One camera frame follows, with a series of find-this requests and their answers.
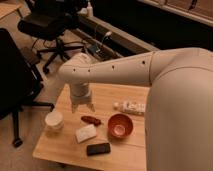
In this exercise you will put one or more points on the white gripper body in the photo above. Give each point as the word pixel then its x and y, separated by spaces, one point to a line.
pixel 80 94

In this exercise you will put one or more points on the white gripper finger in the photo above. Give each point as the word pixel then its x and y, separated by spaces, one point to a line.
pixel 91 106
pixel 74 107

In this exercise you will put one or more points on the red ceramic bowl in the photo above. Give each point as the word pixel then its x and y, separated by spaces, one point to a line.
pixel 120 126

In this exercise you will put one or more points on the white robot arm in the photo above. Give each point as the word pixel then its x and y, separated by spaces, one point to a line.
pixel 179 107

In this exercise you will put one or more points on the red chili pepper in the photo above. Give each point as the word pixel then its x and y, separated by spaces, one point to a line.
pixel 91 120

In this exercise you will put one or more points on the white paper cup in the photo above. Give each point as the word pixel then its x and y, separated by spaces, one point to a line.
pixel 54 120

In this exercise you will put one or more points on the black chair at left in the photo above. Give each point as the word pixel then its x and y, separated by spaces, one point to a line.
pixel 18 85

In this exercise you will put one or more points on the black office chair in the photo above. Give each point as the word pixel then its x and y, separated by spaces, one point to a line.
pixel 48 20

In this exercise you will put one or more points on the white spray bottle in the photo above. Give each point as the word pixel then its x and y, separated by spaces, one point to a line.
pixel 89 9

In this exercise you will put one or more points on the power strip with cables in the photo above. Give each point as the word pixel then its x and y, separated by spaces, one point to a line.
pixel 97 50

